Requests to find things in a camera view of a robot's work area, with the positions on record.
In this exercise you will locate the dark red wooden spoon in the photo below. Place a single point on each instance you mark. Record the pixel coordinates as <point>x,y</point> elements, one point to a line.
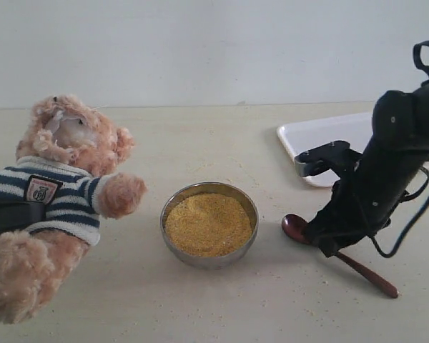
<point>293,225</point>

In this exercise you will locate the teddy bear striped sweater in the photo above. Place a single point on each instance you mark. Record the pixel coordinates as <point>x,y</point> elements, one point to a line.
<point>67,159</point>

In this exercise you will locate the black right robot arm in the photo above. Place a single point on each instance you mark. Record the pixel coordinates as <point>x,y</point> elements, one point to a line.
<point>401,125</point>

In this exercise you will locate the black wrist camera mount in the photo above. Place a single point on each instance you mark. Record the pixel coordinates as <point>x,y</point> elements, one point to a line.
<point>336,156</point>

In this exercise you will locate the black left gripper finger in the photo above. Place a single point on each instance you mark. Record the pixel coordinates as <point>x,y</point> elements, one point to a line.
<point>19,214</point>

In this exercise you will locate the yellow millet grains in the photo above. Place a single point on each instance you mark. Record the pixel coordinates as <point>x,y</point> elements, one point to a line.
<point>208,225</point>

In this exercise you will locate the steel bowl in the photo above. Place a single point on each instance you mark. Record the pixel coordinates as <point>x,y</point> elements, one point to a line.
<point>210,263</point>

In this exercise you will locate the white rectangular tray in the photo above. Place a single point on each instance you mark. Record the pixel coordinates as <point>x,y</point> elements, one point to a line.
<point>297,137</point>

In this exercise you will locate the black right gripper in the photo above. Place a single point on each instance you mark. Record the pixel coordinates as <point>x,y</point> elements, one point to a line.
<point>360,205</point>

